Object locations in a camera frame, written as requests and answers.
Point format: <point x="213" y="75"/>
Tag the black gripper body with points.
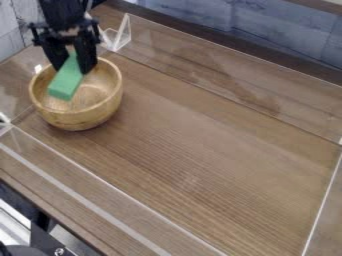
<point x="66" y="22"/>

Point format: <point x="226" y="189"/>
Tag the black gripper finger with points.
<point x="55" y="52"/>
<point x="85" y="45"/>

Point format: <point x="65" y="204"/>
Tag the green rectangular block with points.
<point x="67" y="79"/>

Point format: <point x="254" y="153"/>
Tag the wooden bowl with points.
<point x="94" y="103"/>

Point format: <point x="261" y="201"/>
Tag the clear acrylic corner bracket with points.
<point x="115" y="39"/>

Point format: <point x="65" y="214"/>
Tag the black metal mount bracket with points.
<point x="46" y="243"/>

